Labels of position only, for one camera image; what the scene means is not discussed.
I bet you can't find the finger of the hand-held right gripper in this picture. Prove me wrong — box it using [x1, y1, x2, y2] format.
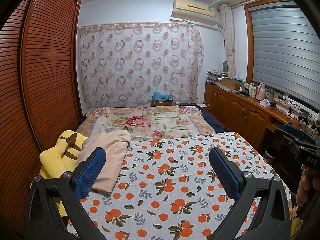
[273, 123, 320, 152]

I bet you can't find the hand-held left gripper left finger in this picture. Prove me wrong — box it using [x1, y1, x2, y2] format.
[24, 147, 107, 240]

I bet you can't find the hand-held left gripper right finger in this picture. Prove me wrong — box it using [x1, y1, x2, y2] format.
[209, 147, 292, 240]

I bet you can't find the pink printed t-shirt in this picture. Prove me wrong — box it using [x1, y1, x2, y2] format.
[77, 130, 132, 195]

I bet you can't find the pile of folded clothes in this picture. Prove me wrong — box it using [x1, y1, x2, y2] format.
[206, 70, 228, 84]

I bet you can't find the person's right hand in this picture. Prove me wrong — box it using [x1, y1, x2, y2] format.
[296, 164, 313, 205]

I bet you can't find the black stand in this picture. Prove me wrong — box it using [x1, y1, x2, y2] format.
[299, 109, 310, 128]

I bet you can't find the black waste bin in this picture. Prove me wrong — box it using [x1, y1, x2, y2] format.
[264, 146, 279, 162]

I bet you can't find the yellow plush toy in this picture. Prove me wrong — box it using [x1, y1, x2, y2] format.
[30, 129, 88, 218]

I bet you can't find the pink kettle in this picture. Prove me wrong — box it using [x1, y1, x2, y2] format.
[255, 83, 265, 100]

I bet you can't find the orange-fruit patterned cloth board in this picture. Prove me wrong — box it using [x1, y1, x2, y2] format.
[64, 131, 292, 240]

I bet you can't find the navy bed sheet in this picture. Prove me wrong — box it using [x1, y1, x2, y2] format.
[197, 106, 229, 134]

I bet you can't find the wooden sideboard cabinet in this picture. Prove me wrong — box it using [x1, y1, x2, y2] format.
[204, 82, 300, 150]

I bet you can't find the row of small bottles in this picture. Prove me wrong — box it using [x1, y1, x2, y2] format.
[239, 82, 258, 98]

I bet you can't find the cardboard box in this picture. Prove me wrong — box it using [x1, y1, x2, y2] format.
[220, 77, 243, 91]

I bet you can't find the floral blanket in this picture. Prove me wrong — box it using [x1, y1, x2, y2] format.
[75, 106, 217, 142]

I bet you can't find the grey window blind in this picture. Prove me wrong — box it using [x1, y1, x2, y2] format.
[250, 1, 320, 110]

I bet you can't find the box with teal cloth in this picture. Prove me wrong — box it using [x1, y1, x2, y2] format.
[152, 91, 173, 107]

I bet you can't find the beige window curtain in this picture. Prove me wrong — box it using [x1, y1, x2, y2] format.
[219, 4, 238, 79]

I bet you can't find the sheer circle pattern curtain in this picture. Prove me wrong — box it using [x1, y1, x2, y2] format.
[77, 22, 204, 103]

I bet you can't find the wooden slatted wardrobe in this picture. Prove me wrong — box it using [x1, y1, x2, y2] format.
[0, 0, 83, 230]

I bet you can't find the wall air conditioner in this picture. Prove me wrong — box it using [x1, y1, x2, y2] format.
[170, 0, 217, 27]

